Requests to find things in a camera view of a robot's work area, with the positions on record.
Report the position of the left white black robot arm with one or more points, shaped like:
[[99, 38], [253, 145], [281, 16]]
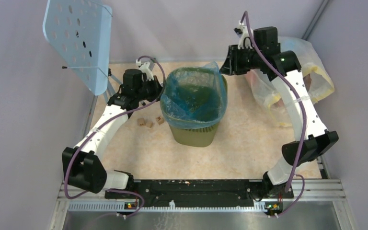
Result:
[[82, 164]]

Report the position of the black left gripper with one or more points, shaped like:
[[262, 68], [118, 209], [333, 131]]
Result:
[[158, 88]]

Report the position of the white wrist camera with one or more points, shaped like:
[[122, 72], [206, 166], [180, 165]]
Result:
[[244, 38], [146, 68]]

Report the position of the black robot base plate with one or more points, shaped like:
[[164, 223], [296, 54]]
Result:
[[200, 193]]

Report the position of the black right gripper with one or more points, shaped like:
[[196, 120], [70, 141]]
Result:
[[230, 65]]

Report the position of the plain wooden block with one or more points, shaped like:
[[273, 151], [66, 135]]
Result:
[[149, 124]]

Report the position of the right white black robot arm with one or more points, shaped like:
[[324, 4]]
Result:
[[262, 51]]

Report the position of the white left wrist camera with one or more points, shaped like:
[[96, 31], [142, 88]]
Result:
[[146, 68]]

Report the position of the light blue perforated stand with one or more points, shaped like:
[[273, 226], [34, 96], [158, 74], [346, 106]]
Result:
[[80, 31]]

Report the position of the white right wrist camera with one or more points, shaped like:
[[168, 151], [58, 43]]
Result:
[[244, 38]]

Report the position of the large translucent yellow bag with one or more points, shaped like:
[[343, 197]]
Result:
[[318, 83]]

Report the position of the blue plastic trash bag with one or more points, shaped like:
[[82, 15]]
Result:
[[193, 98]]

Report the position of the green ribbed trash bin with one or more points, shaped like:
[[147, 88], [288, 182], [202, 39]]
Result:
[[193, 133]]

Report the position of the ridged wooden block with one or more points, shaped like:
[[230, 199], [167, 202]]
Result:
[[141, 122]]

